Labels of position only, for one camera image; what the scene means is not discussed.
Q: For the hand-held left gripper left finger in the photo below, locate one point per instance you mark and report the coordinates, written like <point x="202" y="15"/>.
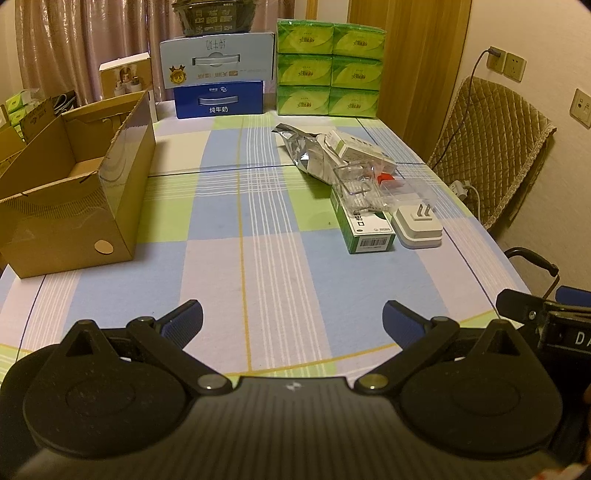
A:
<point x="183" y="319"/>

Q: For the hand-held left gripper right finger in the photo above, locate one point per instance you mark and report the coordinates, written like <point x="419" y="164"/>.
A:
<point x="402" y="321"/>

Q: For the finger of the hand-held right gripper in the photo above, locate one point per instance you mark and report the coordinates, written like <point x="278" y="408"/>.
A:
<point x="519" y="304"/>

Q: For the white plug adapter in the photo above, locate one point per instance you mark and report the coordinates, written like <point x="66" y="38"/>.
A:
<point x="418" y="228"/>

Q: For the green medicine box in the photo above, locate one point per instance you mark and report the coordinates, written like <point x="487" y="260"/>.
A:
<point x="369" y="233"/>

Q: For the clear plastic box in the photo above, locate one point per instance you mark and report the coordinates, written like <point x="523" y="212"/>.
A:
<point x="358" y="189"/>

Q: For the red candy packet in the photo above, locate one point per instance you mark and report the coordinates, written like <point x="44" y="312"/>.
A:
<point x="386" y="179"/>

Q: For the brown cardboard box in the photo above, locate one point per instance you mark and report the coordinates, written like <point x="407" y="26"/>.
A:
<point x="69" y="230"/>

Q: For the large white medicine box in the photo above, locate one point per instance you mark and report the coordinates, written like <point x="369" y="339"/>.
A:
<point x="358" y="145"/>

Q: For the silver foil bag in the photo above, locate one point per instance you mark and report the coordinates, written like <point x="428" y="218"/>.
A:
<point x="304" y="152"/>

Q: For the checkered cloth-covered desktop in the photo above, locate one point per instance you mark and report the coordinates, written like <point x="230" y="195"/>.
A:
<point x="258" y="258"/>

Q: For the clear plastic wrapper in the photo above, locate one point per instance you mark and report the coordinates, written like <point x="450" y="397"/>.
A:
<point x="415" y="191"/>

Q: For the white power strip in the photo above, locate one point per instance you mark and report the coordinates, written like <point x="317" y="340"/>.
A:
<point x="459" y="188"/>

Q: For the chair with quilted cover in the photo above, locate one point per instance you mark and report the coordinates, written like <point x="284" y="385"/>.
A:
<point x="498" y="138"/>

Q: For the dark blue milk carton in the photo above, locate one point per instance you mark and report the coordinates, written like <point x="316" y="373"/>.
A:
<point x="217" y="101"/>

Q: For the white product box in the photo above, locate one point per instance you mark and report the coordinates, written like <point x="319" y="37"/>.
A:
<point x="127" y="74"/>

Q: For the light blue milk carton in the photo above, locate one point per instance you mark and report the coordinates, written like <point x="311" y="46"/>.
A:
<point x="217" y="60"/>

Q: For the stack of green tissue packs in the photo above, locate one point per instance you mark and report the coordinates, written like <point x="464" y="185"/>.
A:
<point x="330" y="69"/>

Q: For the small green packets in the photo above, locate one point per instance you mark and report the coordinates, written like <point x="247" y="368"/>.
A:
<point x="16" y="108"/>

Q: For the pink curtain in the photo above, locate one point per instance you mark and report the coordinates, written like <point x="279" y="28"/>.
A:
<point x="92" y="41"/>

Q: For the stack of black bowls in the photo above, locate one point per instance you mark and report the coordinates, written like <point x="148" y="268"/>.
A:
<point x="214" y="18"/>

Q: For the beige wall socket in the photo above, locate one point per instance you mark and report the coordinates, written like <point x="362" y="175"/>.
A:
<point x="581" y="108"/>

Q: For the wall socket with charger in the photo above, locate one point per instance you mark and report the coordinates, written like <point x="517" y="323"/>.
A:
<point x="496" y="60"/>

